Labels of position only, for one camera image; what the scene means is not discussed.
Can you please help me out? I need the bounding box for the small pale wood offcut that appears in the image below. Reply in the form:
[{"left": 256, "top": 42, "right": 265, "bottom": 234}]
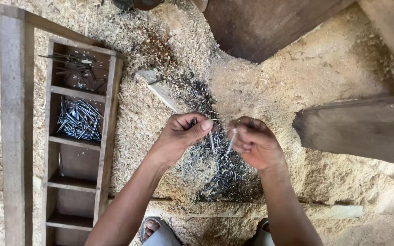
[{"left": 135, "top": 68, "right": 181, "bottom": 114}]

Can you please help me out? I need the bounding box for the dark round metal object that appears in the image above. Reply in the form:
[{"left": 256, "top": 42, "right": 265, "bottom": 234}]
[{"left": 111, "top": 0, "right": 165, "bottom": 11}]

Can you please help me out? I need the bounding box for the dark weathered wooden board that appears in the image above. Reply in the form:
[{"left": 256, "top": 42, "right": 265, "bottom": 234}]
[{"left": 292, "top": 94, "right": 394, "bottom": 171}]

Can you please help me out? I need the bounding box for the grey left sandal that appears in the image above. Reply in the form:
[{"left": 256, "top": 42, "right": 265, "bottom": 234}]
[{"left": 140, "top": 216, "right": 184, "bottom": 246}]

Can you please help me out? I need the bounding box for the pile of long dark nails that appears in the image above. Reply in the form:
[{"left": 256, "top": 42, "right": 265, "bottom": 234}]
[{"left": 39, "top": 51, "right": 109, "bottom": 92}]

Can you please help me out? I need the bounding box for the person's left foot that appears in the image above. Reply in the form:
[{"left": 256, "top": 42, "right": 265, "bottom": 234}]
[{"left": 145, "top": 219, "right": 161, "bottom": 242}]

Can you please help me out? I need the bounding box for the brown wooden beam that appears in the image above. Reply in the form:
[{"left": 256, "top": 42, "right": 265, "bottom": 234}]
[{"left": 357, "top": 0, "right": 394, "bottom": 86}]

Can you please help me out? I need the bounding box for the grey sandal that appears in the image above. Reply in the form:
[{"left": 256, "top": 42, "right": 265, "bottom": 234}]
[
  {"left": 251, "top": 218, "right": 276, "bottom": 246},
  {"left": 140, "top": 216, "right": 184, "bottom": 246}
]

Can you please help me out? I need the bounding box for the person's left hand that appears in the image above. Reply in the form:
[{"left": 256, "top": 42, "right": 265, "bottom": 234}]
[{"left": 148, "top": 112, "right": 220, "bottom": 169}]

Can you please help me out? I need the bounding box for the large brown wooden board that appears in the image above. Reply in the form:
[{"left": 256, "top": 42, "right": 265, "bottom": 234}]
[{"left": 202, "top": 0, "right": 355, "bottom": 64}]

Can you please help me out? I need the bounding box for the thin pale wooden slat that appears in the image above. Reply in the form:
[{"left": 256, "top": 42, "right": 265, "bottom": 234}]
[{"left": 107, "top": 195, "right": 364, "bottom": 220}]

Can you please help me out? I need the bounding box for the pile of shiny short nails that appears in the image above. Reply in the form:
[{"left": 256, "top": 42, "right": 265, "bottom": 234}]
[{"left": 56, "top": 96, "right": 104, "bottom": 142}]

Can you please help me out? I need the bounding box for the person's right hand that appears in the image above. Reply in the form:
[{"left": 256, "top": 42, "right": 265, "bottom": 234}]
[{"left": 226, "top": 116, "right": 287, "bottom": 172}]

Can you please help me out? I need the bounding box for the grey right sandal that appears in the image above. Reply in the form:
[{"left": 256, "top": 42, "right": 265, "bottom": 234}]
[{"left": 251, "top": 218, "right": 276, "bottom": 246}]

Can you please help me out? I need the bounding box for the wooden compartment tray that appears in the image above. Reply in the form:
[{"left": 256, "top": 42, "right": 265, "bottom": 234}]
[{"left": 41, "top": 36, "right": 124, "bottom": 246}]

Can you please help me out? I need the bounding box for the heap of loose nails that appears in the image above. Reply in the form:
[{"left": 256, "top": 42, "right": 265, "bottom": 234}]
[{"left": 148, "top": 71, "right": 264, "bottom": 203}]

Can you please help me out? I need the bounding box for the long grey wooden plank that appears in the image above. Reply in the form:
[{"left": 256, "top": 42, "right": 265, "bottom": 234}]
[{"left": 0, "top": 4, "right": 98, "bottom": 246}]

